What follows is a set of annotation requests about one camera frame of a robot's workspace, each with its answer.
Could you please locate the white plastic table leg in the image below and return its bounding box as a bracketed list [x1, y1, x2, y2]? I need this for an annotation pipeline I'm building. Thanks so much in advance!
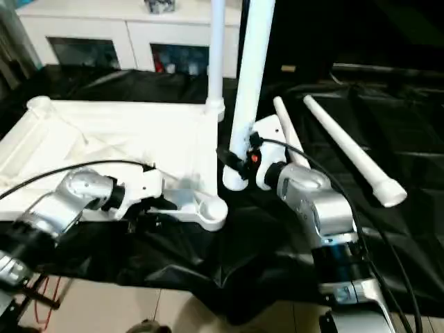
[223, 0, 278, 191]
[204, 0, 226, 122]
[302, 96, 407, 208]
[273, 96, 311, 169]

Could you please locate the white plastic table top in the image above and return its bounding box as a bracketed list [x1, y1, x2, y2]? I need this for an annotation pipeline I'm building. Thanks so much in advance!
[0, 96, 229, 232]

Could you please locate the black plastic mat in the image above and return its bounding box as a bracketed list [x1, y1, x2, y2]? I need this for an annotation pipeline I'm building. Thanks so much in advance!
[0, 64, 444, 323]

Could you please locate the dark robot foot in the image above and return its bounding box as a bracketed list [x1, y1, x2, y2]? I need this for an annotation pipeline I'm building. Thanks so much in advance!
[128, 318, 171, 333]

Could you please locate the black fabric backdrop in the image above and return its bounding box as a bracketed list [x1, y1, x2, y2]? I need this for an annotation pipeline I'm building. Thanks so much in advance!
[239, 0, 444, 91]

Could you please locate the white glass-door cabinet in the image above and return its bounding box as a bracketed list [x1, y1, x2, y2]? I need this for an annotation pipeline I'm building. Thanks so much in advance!
[15, 0, 244, 78]

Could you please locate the dark horizontal bar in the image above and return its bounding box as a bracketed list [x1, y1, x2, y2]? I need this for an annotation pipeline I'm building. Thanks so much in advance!
[331, 62, 444, 76]

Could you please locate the black bundle in clear bag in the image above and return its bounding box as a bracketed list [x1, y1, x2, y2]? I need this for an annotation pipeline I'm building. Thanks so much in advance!
[144, 0, 177, 14]

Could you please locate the grey metal tripod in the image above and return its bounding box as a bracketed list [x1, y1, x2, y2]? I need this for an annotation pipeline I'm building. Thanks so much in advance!
[0, 13, 39, 84]

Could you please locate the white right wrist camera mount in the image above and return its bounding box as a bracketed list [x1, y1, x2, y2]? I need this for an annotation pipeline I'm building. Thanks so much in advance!
[249, 116, 289, 191]

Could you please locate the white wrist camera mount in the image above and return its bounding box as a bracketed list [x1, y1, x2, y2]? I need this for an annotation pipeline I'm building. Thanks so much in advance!
[112, 162, 164, 220]
[249, 116, 289, 191]

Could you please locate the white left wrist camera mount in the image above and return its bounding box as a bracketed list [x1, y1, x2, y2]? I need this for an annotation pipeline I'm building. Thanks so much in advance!
[112, 162, 164, 220]

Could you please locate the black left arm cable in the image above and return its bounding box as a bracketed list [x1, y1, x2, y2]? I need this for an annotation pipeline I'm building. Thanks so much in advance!
[0, 159, 155, 200]

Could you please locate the thin red cable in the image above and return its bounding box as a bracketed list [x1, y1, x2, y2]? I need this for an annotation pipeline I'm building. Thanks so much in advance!
[33, 277, 53, 332]

